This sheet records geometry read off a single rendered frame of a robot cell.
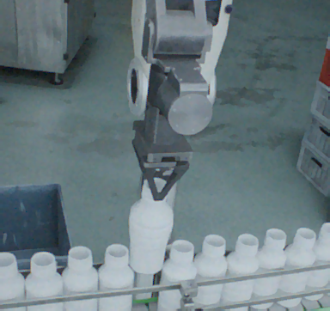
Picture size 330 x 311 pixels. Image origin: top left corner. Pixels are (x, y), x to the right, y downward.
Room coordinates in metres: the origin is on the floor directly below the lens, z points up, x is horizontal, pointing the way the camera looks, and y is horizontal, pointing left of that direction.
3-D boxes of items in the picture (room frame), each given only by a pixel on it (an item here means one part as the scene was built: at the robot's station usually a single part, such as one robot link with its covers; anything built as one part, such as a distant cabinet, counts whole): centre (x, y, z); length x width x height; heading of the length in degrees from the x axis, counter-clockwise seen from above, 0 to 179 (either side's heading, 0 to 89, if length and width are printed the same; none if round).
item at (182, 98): (0.65, 0.07, 1.48); 0.12 x 0.09 x 0.12; 26
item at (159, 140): (0.69, 0.09, 1.39); 0.10 x 0.07 x 0.07; 26
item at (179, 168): (0.69, 0.09, 1.32); 0.07 x 0.07 x 0.09; 26
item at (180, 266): (0.71, 0.03, 1.08); 0.06 x 0.06 x 0.17
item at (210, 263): (0.74, -0.02, 1.08); 0.06 x 0.06 x 0.17
